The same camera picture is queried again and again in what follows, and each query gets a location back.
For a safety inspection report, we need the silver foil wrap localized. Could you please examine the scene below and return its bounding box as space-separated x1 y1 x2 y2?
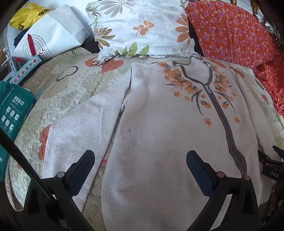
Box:
257 15 284 52

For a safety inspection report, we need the perforated metal rack post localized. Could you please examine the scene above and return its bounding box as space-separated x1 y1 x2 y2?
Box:
0 29 18 76

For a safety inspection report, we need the green printed box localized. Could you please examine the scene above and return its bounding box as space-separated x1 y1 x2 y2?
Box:
0 80 37 182

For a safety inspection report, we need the quilted heart-pattern bedspread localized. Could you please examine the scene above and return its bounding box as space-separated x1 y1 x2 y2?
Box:
4 48 284 231

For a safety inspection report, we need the person's right hand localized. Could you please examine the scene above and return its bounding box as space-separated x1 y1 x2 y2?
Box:
266 183 282 215

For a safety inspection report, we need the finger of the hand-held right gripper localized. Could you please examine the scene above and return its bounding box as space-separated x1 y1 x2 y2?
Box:
272 145 284 159
258 150 278 176

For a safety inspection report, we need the white floral pillow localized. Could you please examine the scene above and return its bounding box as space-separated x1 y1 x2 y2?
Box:
86 0 196 65

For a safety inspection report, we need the wooden headboard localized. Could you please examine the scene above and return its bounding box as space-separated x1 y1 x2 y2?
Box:
230 0 260 14

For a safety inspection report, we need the orange floral blanket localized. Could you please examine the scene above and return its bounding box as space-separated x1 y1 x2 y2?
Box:
184 0 284 116

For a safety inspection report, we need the yellow plastic bag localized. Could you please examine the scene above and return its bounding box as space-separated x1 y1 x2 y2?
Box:
9 2 51 31

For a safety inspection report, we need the white paper bag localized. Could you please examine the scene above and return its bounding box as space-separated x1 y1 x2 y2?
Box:
12 4 89 62

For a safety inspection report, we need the dark cloth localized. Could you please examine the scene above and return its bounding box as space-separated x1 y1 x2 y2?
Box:
14 29 30 46

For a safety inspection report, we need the white floral zip sweater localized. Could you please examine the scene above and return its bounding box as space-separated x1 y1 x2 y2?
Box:
42 55 276 231

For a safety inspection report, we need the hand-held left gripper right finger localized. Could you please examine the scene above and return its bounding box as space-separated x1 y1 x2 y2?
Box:
186 150 260 231

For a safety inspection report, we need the colourful shapes strip box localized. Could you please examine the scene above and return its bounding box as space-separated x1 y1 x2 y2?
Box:
3 55 43 85

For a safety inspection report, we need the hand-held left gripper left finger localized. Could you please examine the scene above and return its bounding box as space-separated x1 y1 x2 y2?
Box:
22 150 96 231

